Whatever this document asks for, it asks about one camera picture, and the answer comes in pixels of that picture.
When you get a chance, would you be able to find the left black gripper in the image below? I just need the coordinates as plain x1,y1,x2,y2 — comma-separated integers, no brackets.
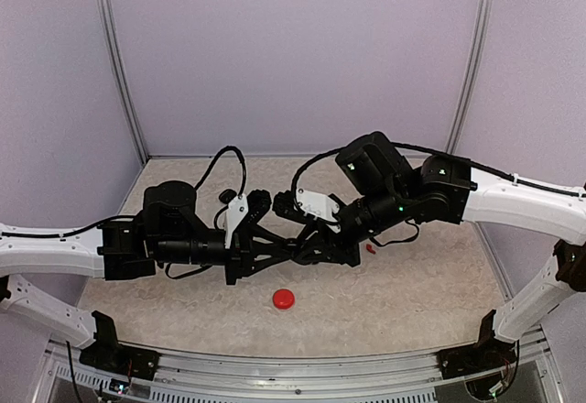
156,226,291,286

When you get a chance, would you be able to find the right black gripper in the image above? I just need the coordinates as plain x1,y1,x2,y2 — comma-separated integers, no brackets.
293,183,410,268

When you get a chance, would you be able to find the glossy black earbud case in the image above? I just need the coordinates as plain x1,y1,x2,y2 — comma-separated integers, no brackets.
219,189,236,204

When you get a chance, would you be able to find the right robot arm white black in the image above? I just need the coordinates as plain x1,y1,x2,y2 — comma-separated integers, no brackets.
290,131,585,370

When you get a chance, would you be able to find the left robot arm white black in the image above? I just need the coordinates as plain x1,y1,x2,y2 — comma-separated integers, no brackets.
1,180,294,371

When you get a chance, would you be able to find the red round charging case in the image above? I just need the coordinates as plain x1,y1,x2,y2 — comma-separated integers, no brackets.
272,289,296,310

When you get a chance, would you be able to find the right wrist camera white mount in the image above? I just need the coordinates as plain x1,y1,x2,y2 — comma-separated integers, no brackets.
272,189,341,233

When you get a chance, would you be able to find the aluminium front rail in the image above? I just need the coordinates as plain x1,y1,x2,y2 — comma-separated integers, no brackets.
43,324,555,403

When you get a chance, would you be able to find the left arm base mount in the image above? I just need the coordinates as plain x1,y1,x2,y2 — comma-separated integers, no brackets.
79,310,160,381

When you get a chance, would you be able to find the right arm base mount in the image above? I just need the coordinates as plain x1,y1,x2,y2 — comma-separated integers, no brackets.
437,310,520,402

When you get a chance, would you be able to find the left aluminium corner post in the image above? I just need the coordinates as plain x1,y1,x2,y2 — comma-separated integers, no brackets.
97,0,150,167

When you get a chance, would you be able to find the aluminium corner post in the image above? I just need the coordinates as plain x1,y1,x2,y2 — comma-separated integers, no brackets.
445,0,493,154
97,0,150,167

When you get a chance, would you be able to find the right aluminium corner post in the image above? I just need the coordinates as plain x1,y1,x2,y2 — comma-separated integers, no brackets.
445,0,493,154

